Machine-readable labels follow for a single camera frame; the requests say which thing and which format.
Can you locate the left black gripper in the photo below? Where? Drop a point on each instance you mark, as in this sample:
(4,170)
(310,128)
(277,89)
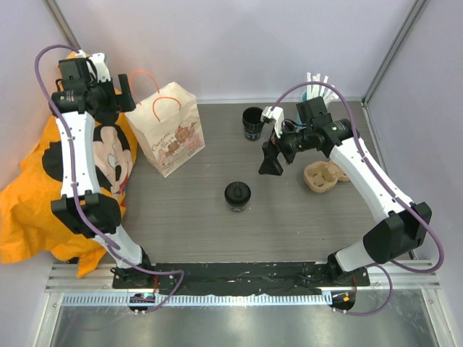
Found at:
(120,103)

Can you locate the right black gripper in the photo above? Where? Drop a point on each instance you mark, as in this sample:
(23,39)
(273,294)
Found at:
(270,165)

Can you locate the black coffee cup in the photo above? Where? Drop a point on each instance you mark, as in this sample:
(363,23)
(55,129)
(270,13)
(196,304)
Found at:
(251,120)

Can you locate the black cup lid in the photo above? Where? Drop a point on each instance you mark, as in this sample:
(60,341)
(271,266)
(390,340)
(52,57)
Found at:
(237,193)

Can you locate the white paper takeout bag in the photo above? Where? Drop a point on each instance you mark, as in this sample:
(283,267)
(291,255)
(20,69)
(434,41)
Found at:
(167,127)

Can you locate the dark coffee cup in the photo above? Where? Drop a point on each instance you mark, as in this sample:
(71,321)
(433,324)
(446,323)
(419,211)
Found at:
(237,206)

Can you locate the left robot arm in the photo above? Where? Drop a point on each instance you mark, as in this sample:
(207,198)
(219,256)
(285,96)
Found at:
(85,101)

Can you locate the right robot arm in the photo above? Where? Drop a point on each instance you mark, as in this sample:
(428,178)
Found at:
(399,221)

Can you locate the bottom pulp cup carrier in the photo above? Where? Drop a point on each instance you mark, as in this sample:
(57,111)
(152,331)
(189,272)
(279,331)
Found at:
(323,176)

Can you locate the light blue straw holder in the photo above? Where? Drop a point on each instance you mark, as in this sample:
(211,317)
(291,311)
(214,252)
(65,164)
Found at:
(302,109)

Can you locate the orange mickey mouse bag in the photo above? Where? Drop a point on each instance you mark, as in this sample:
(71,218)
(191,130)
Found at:
(28,224)

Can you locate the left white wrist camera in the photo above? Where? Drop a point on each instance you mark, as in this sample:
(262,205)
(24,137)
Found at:
(97,64)

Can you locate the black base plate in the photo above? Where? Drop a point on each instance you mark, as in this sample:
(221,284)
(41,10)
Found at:
(240,278)

